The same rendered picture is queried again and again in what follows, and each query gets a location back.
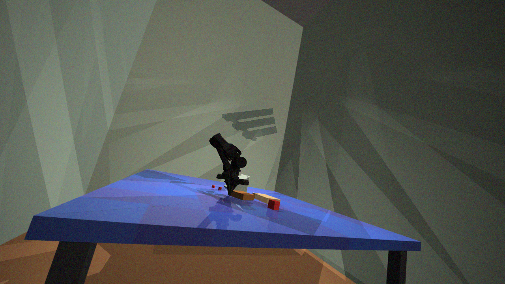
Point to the tan rectangular block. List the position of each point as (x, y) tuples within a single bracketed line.
[(264, 198)]

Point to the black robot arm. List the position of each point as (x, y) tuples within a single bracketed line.
[(227, 152)]

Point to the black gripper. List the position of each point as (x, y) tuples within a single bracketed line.
[(232, 183)]

